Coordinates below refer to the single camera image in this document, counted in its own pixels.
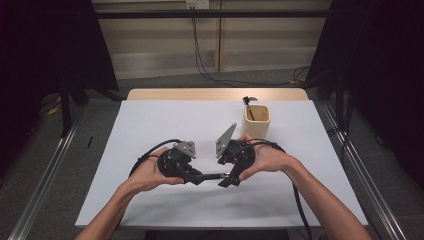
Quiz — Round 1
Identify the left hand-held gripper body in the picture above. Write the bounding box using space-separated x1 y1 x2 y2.
157 140 198 184

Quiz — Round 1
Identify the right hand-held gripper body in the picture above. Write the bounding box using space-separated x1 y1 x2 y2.
215 122 257 167

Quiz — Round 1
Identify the large black makeup brush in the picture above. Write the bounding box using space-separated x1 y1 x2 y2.
201 171 232 180

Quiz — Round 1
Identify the beige square cup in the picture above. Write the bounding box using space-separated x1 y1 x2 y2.
241 104 272 141

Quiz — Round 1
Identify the thin black eyebrow brush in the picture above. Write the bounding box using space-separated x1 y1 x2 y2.
242 96 256 122

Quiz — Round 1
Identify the person's left hand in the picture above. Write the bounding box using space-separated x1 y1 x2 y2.
126 147 185 195

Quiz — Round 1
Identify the person's right hand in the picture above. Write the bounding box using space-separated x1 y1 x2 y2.
238 133 297 182

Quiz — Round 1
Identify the white table mat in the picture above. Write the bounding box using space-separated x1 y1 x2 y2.
75 99 369 230

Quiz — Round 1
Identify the wooden table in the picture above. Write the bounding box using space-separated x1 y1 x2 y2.
126 87 309 102

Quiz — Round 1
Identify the black metal stand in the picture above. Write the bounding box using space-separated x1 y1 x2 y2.
59 74 73 138
334 71 346 134

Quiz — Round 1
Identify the yellow floor object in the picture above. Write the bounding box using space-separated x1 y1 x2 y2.
46 103 63 116

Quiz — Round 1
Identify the black horizontal bar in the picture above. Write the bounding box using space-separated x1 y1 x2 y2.
94 9 332 19

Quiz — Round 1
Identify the black curtain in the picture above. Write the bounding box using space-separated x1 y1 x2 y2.
304 0 424 192
0 0 120 178

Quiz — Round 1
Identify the left hand-held gripper cable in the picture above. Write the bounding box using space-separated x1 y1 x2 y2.
128 138 183 178

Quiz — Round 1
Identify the hand-held gripper cable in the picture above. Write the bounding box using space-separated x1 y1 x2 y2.
128 138 183 178
245 138 313 240

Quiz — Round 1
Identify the right hand-held gripper cable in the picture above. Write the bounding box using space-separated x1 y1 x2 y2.
245 138 313 240

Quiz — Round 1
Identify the black wall cable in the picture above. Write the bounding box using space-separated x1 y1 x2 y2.
191 8 311 88

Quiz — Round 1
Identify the aluminium floor rail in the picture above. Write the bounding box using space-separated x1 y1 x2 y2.
321 101 408 240
8 109 85 240

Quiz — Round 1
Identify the white wall socket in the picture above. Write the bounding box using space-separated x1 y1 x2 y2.
185 0 210 10

